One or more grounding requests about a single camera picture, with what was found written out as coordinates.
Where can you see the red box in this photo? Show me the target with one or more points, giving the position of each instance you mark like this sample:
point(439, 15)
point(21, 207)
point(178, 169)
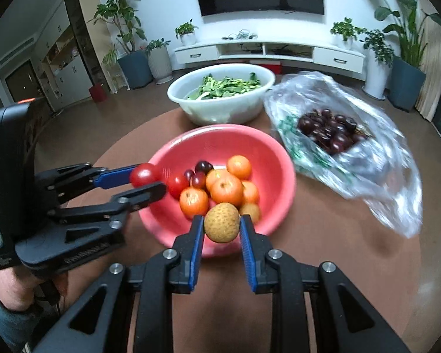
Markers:
point(266, 67)

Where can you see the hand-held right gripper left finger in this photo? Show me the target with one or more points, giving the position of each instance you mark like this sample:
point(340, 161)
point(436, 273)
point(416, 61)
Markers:
point(196, 250)

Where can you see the white television cabinet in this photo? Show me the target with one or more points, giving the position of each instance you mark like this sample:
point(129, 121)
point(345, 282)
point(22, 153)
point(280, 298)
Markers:
point(338, 60)

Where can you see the white wall cabinet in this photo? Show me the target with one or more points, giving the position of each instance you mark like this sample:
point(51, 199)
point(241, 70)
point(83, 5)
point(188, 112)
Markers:
point(64, 70)

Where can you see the person's left forearm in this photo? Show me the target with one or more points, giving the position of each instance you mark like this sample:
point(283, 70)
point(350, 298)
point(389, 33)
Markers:
point(11, 290)

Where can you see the white metal plant stand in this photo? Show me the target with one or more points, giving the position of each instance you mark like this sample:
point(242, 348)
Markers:
point(120, 77)

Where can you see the small dark red plum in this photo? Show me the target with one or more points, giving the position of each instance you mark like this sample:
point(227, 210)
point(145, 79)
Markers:
point(197, 181)
point(189, 174)

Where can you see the small plant in white pot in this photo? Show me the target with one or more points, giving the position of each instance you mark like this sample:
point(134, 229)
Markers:
point(188, 39)
point(347, 42)

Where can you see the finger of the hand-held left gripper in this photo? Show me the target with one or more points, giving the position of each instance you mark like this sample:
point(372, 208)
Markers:
point(114, 177)
point(147, 195)

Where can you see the dark wooden door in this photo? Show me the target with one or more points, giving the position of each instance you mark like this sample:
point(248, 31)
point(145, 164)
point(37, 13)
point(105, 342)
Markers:
point(22, 81)

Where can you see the beige curtain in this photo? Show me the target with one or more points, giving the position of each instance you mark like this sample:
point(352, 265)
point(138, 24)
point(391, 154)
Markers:
point(432, 92)

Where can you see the orange tangerine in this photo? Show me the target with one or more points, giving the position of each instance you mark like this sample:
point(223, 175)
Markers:
point(193, 202)
point(239, 166)
point(251, 193)
point(226, 190)
point(211, 180)

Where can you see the pile of dark cherries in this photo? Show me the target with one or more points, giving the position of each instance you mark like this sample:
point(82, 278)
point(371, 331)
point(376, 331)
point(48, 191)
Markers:
point(330, 132)

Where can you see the red tomato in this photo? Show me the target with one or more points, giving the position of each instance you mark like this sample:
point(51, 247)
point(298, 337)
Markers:
point(177, 186)
point(144, 174)

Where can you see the small drooping green plant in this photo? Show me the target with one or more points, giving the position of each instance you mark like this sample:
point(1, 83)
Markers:
point(110, 58)

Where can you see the small brown pear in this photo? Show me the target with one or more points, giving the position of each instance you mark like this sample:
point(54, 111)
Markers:
point(251, 211)
point(221, 222)

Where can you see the pink plastic bowl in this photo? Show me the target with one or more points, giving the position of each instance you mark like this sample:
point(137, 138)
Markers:
point(272, 176)

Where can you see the red bin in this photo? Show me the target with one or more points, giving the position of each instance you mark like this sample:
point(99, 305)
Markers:
point(98, 93)

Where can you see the plant in ribbed white pot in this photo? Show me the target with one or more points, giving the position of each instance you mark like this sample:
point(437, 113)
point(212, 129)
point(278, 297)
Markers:
point(161, 64)

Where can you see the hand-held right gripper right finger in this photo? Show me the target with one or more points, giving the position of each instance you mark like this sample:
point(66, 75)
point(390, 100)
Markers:
point(247, 250)

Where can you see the plant in tall white pot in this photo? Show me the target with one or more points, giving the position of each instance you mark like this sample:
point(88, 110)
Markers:
point(375, 77)

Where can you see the clear plastic bag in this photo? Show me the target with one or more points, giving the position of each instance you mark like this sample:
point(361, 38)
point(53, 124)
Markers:
point(382, 176)

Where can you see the dark purple plum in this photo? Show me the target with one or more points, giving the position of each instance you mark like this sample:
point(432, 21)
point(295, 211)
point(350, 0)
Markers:
point(203, 166)

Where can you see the tall plant in blue pot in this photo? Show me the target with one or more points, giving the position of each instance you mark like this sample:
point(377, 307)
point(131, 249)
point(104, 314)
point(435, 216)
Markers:
point(136, 70)

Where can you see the white plastic basin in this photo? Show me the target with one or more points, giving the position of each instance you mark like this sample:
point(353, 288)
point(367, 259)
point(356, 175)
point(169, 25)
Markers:
point(220, 108)

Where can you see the chopped green vegetables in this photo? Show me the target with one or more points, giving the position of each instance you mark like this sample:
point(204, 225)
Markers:
point(220, 86)

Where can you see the broad-leaf plant in blue pot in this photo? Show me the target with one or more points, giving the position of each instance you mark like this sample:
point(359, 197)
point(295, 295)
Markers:
point(406, 84)

